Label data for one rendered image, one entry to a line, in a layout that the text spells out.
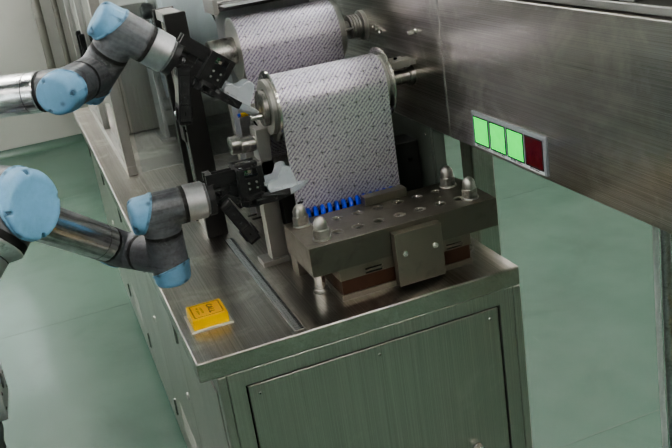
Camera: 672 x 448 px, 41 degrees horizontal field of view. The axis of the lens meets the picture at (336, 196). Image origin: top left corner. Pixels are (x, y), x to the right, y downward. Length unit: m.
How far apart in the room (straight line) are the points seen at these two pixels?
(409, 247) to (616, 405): 1.43
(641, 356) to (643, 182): 1.96
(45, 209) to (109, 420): 1.89
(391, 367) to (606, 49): 0.76
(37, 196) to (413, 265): 0.71
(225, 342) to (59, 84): 0.55
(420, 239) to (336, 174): 0.25
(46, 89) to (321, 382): 0.73
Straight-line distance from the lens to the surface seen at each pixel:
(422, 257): 1.74
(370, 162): 1.88
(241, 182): 1.76
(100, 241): 1.80
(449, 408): 1.87
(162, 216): 1.74
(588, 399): 3.03
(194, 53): 1.75
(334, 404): 1.75
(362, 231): 1.71
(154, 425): 3.23
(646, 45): 1.27
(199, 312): 1.75
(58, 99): 1.62
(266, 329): 1.69
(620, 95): 1.33
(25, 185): 1.49
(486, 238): 2.23
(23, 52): 7.29
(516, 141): 1.59
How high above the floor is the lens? 1.67
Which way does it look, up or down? 19 degrees down
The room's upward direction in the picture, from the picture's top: 9 degrees counter-clockwise
